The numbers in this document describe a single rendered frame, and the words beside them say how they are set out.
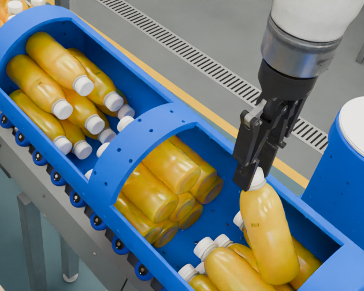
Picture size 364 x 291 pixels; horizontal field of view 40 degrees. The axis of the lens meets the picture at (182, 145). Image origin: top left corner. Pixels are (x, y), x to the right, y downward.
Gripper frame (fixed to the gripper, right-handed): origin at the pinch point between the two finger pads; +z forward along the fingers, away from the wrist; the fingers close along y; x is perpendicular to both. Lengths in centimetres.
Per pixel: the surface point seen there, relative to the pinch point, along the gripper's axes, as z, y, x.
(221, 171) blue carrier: 23.6, 12.8, 13.5
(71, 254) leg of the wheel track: 110, 5, 60
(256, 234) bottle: 8.8, -3.5, -6.2
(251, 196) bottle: 3.8, -2.2, -2.4
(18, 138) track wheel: 34, -12, 55
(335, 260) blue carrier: 6.5, 1.2, -17.5
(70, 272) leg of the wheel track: 122, 4, 60
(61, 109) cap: 18.3, -6.7, 43.7
